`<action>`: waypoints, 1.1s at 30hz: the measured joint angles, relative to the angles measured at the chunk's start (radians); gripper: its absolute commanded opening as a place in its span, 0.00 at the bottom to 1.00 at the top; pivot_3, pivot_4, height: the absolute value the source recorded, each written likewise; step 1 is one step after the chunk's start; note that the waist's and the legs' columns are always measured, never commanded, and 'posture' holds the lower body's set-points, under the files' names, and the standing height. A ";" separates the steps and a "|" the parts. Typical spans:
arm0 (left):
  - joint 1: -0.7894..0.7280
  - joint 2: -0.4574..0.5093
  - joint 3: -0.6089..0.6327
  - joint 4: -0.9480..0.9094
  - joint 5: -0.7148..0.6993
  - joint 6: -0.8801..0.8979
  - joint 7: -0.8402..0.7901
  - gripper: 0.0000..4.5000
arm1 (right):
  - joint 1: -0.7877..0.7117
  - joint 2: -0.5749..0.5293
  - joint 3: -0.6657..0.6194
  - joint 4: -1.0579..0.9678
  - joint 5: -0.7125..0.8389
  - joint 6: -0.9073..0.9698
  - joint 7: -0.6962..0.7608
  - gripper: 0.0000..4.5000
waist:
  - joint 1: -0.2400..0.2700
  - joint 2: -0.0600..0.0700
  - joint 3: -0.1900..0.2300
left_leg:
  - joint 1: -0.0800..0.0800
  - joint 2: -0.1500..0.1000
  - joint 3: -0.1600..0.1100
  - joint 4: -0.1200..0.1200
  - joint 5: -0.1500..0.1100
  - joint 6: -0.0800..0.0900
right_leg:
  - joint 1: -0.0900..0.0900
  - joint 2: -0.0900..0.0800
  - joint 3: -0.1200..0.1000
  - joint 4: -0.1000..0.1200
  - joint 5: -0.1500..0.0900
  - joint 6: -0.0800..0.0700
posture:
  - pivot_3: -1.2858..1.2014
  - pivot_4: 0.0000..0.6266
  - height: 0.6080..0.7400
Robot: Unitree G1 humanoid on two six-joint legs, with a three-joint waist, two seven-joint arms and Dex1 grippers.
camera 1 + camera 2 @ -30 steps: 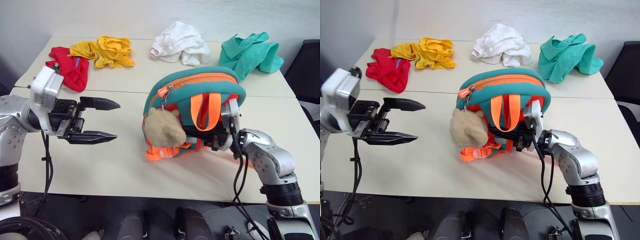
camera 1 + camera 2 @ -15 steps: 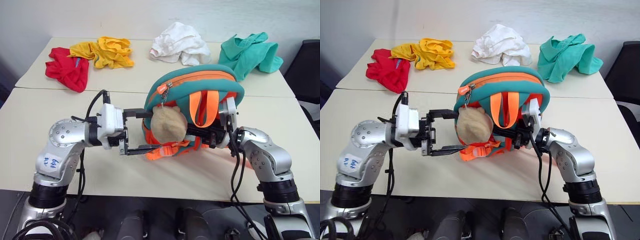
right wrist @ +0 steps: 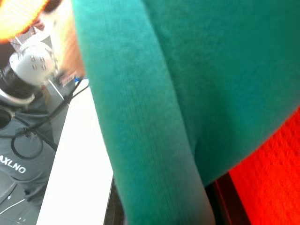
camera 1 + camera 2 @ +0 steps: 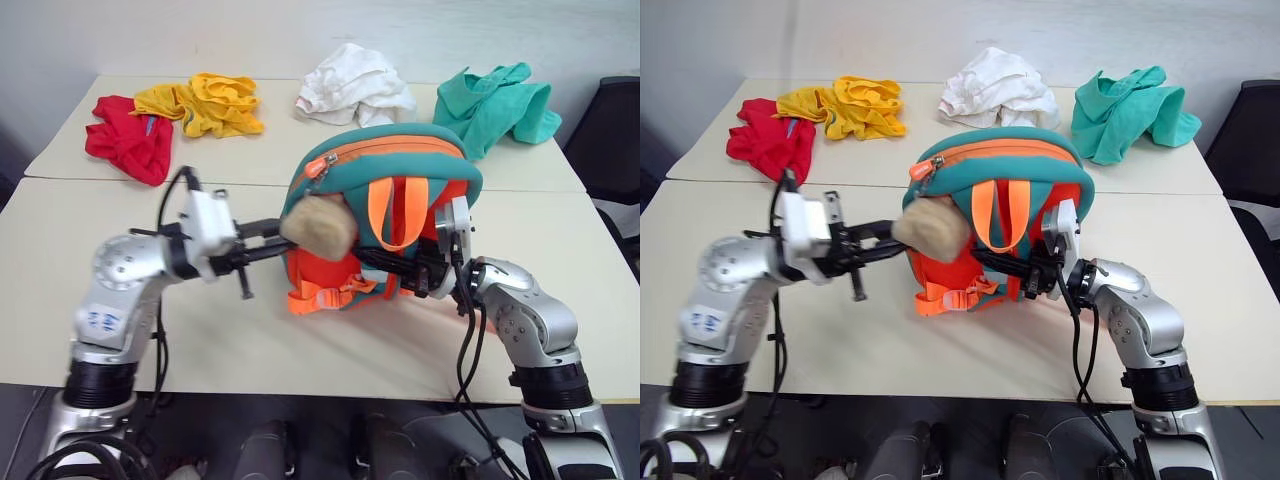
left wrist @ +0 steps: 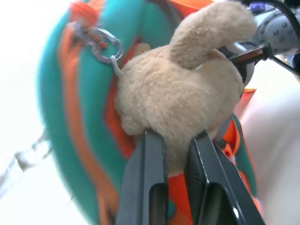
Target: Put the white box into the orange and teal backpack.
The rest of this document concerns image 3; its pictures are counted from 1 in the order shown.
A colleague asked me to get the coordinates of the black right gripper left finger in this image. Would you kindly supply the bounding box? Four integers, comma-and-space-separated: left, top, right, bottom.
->
103, 177, 126, 225

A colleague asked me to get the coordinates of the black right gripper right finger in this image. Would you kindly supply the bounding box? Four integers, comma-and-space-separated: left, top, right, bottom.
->
204, 172, 252, 225

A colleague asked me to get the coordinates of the grey robot torso cover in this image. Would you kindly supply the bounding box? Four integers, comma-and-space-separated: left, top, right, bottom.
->
0, 93, 69, 209

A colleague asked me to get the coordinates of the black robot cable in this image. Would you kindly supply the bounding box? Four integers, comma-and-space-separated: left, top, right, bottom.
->
0, 79, 90, 160

